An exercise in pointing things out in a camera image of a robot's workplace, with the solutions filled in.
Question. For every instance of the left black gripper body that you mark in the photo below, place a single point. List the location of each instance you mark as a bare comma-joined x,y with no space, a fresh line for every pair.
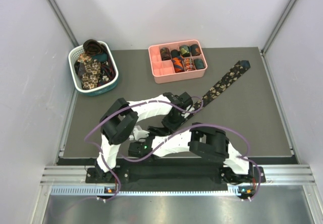
172,122

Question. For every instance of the black gold floral tie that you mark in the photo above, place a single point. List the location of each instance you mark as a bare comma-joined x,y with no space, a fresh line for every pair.
235,72

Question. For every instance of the rolled maroon patterned tie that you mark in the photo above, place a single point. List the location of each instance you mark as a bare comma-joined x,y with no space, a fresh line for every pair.
165,54

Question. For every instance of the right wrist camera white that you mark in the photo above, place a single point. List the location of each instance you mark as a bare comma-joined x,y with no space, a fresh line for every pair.
138,134

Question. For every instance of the pink divided organizer box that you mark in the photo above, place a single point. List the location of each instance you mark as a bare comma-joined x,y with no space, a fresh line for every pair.
163,71

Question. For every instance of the rolled red multicolour tie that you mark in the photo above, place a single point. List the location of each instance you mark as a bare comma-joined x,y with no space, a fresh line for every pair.
188,64

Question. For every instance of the rolled dark green tie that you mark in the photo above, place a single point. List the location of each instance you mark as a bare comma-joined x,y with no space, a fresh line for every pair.
195,50

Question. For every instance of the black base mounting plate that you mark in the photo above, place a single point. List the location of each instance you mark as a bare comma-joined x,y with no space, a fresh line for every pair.
162,169

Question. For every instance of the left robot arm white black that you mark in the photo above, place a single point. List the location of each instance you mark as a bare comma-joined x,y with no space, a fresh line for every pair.
119,123

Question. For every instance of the rolled dark teal tie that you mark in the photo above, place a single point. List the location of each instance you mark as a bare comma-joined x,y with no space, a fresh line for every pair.
199,64

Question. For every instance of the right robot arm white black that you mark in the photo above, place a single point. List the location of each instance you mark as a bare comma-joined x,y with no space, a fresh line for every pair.
204,140

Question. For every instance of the rolled black tie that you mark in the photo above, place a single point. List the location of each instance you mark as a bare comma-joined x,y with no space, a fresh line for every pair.
175,53

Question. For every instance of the dark grey table mat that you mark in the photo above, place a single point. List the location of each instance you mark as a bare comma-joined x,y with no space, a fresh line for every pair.
247,108

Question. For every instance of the teal white laundry basket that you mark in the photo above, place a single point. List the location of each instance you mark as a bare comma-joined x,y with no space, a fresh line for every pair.
109,73

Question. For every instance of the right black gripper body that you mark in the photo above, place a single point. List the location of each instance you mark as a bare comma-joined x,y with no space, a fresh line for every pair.
153,131

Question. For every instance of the brown patterned tie in basket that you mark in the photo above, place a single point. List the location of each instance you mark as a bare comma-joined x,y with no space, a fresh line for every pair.
92,47

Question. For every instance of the rolled green yellow tie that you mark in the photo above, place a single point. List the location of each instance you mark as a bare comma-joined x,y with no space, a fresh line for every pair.
184,51

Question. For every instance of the aluminium frame rail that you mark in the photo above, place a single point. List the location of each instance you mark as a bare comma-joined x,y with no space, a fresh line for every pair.
71,180

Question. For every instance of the rolled orange navy striped tie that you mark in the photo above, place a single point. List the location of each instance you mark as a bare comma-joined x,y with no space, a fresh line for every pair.
178,65

